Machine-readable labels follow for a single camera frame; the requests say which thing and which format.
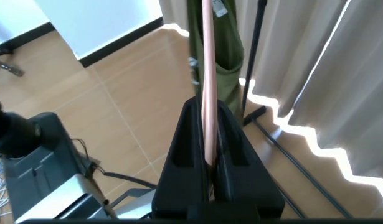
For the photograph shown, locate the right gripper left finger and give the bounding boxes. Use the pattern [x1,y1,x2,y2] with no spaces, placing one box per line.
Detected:
[151,95,210,220]

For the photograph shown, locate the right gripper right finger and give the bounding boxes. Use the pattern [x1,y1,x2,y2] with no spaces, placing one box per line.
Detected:
[211,99,286,220]

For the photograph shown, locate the pink clothes hanger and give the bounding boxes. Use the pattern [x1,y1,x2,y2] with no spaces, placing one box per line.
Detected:
[201,0,219,167]

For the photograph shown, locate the green printed shirt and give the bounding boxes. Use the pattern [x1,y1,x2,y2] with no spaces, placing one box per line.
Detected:
[187,0,245,118]

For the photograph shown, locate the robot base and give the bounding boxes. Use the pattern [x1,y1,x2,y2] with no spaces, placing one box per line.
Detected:
[0,96,158,224]

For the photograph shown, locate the black clothes rack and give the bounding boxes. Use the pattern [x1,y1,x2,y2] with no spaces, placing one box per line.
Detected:
[240,0,354,220]

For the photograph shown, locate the black cable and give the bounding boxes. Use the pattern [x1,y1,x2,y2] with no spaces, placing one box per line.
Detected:
[96,167,158,190]

